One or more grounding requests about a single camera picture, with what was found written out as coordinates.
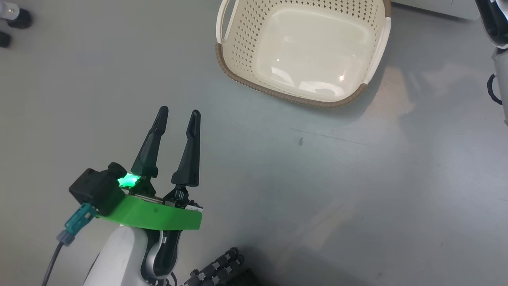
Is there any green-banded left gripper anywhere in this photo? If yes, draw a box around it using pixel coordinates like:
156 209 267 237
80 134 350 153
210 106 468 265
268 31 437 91
95 106 204 231

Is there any white Hisense washing machine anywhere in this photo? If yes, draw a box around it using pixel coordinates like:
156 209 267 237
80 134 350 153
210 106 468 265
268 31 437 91
391 0 481 20

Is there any cream perforated laundry basket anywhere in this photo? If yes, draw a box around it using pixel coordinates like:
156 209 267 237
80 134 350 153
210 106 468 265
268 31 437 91
216 0 392 108

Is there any black caster wheel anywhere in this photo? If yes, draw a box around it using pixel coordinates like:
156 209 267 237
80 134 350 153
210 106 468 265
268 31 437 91
0 2 32 29

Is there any teal-plug left camera cable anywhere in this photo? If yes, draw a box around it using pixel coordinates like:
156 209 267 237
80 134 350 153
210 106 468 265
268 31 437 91
42 203 97 286

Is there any black cable along right arm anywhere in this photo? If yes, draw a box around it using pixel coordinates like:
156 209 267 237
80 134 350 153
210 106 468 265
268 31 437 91
487 73 502 106

